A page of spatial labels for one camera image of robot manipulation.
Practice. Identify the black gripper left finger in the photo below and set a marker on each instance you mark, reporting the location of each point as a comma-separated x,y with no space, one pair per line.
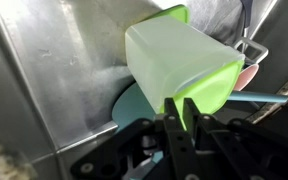
136,144

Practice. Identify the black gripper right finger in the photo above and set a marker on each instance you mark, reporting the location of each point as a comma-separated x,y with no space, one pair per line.
241,150

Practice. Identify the translucent plastic container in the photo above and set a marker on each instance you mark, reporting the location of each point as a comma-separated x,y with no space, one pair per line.
165,55

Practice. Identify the stainless steel sink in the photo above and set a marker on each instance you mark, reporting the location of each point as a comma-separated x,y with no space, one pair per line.
63,66

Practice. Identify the teal watering can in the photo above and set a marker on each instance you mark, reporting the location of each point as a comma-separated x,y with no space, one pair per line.
132,104

